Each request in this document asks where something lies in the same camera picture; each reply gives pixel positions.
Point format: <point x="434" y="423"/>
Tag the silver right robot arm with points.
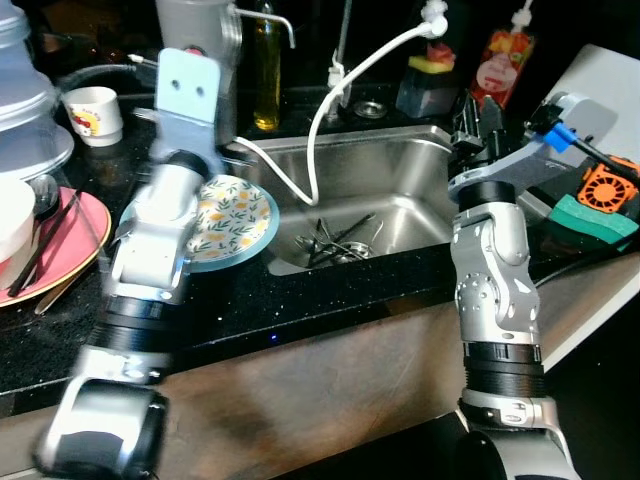
<point x="490" y="270"/>

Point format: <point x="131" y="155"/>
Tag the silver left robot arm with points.
<point x="150" y="255"/>

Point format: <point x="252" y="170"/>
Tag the red refill pouch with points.
<point x="503" y="65"/>

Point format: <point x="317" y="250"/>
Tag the yellow green sponge in holder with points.
<point x="432" y="75"/>

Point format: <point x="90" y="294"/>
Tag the stainless steel sink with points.
<point x="400" y="190"/>

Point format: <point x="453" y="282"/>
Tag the white board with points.
<point x="600" y="85"/>

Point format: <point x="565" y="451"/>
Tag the thin metal faucet pipe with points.
<point x="342" y="50"/>

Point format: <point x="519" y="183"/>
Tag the metal sink strainer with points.
<point x="348" y="248"/>

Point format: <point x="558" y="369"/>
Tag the yellow oil glass bottle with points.
<point x="265" y="80"/>

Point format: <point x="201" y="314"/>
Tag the floral plate with teal rim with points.
<point x="238" y="220"/>

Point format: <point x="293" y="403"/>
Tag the brown cabinet front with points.
<point x="330" y="380"/>

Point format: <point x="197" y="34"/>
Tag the grey appliance with red button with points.
<point x="200" y="25"/>

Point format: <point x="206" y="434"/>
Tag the white printed cup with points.
<point x="95" y="118"/>

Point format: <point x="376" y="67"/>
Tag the pink plate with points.
<point x="70" y="250"/>

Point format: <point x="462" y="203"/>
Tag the black chopsticks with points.
<point x="45" y="245"/>

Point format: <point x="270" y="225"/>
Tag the clear plastic tiered container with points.
<point x="25" y="95"/>

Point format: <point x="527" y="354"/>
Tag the white bowl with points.
<point x="12" y="225"/>

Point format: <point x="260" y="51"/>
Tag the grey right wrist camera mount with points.
<point x="528" y="157"/>

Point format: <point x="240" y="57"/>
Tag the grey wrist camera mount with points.
<point x="190" y="112"/>
<point x="528" y="157"/>

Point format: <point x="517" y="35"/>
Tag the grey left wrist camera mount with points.
<point x="190" y="112"/>

